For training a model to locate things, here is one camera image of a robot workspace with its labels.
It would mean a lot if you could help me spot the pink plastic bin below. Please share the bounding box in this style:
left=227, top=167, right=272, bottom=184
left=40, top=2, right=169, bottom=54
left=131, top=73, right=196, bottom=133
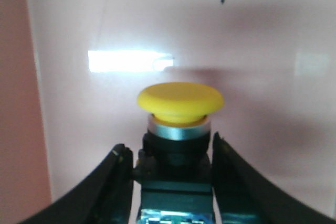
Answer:
left=1, top=0, right=335, bottom=223

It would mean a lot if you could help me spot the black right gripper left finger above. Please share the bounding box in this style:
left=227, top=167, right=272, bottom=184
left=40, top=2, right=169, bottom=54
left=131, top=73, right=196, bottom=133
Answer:
left=23, top=144, right=133, bottom=223

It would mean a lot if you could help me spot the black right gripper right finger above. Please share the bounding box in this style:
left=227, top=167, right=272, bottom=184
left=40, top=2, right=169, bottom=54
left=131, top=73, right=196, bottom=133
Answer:
left=212, top=133, right=335, bottom=223

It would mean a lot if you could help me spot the yellow push button switch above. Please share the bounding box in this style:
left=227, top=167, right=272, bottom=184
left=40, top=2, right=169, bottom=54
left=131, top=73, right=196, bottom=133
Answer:
left=133, top=82, right=224, bottom=223

